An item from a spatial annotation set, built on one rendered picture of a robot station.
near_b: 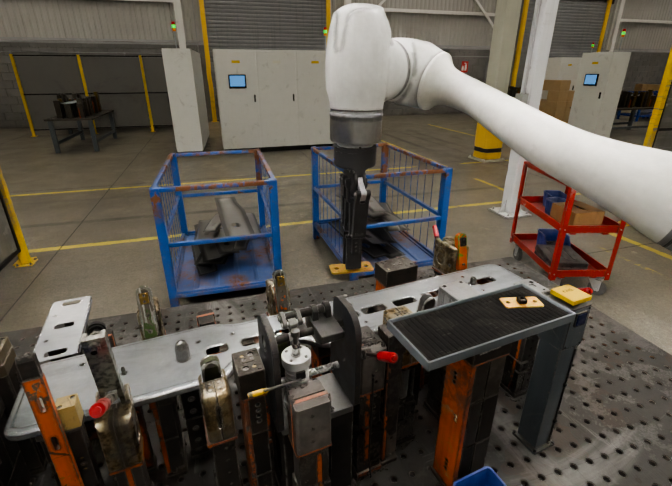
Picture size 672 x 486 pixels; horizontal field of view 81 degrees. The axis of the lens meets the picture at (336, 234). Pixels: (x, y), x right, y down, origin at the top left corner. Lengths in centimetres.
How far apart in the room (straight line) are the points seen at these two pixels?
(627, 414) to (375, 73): 123
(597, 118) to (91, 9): 1404
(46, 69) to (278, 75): 663
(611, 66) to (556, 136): 1063
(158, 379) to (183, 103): 783
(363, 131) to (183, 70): 800
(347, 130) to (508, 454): 94
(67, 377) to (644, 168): 109
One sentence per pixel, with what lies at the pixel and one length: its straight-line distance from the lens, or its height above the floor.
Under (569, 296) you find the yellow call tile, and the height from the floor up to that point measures 116.
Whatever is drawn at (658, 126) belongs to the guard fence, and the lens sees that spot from 544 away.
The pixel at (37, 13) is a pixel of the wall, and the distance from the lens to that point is 1554.
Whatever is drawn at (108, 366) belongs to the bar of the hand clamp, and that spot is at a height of 115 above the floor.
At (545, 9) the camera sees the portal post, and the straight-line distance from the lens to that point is 501.
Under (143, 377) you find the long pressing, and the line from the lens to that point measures 102.
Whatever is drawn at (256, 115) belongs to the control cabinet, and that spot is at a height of 76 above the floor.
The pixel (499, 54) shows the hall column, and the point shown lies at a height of 188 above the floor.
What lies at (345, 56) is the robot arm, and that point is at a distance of 65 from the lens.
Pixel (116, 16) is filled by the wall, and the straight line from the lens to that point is 1507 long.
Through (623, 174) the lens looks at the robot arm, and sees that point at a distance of 53.
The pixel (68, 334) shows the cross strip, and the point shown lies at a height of 100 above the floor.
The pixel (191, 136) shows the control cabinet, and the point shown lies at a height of 40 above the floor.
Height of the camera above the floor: 163
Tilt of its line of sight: 23 degrees down
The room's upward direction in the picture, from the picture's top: straight up
